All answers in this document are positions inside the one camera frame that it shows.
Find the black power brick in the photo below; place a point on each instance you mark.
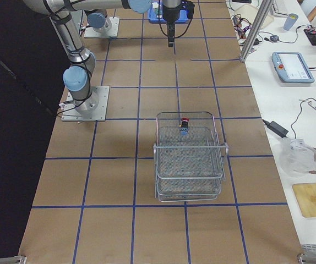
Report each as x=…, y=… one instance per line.
x=276, y=128

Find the blue plastic tray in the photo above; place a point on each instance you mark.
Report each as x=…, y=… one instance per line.
x=154, y=19

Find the blue teach pendant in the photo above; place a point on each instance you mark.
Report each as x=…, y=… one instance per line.
x=291, y=67

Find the wooden cutting board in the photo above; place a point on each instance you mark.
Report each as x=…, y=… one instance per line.
x=306, y=198

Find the aluminium frame post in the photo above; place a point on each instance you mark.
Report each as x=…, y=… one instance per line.
x=258, y=21

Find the blue grey cup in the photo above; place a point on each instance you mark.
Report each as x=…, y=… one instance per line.
x=290, y=21

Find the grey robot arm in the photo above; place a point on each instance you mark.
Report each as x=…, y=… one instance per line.
x=77, y=78
x=98, y=20

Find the red emergency push button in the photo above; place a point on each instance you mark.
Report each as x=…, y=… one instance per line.
x=183, y=127

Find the cream plastic tray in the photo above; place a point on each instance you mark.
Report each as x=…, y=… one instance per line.
x=249, y=12

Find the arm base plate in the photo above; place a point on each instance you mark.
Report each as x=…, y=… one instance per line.
x=112, y=33
x=93, y=109

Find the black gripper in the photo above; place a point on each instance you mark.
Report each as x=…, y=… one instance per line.
x=170, y=14

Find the clear plastic bag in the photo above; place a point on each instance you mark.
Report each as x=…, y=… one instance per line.
x=297, y=156

